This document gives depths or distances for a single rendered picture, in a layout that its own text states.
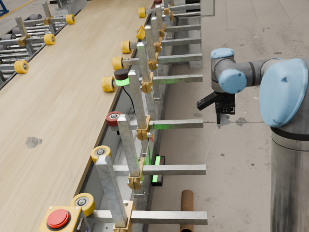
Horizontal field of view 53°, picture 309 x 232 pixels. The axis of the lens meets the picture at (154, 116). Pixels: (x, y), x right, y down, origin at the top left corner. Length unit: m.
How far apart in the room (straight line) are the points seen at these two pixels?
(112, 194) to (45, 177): 0.39
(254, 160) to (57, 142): 1.57
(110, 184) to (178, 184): 1.43
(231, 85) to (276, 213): 0.54
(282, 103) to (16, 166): 1.08
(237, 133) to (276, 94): 2.17
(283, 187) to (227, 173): 1.71
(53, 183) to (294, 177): 0.85
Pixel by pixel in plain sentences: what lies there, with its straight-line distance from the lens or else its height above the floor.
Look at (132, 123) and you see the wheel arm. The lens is 1.45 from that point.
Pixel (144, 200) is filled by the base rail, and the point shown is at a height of 0.70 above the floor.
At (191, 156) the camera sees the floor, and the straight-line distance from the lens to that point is 2.50.
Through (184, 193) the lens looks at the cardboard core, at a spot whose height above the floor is 0.08.
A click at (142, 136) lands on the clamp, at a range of 1.38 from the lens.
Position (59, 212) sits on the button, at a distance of 0.65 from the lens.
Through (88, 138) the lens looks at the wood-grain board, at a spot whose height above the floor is 0.90.
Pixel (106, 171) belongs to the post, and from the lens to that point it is 0.87.
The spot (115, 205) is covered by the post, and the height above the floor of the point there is 0.96.
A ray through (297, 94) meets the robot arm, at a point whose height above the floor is 1.41.
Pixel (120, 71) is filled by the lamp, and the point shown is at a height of 1.15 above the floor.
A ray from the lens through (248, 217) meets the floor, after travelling 2.13.
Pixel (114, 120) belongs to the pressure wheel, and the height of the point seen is 0.91.
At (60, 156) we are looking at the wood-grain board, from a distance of 1.32.
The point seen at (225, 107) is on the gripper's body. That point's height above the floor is 0.95.
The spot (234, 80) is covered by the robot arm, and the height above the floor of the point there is 1.16.
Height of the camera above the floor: 1.69
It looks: 34 degrees down
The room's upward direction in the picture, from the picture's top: 9 degrees counter-clockwise
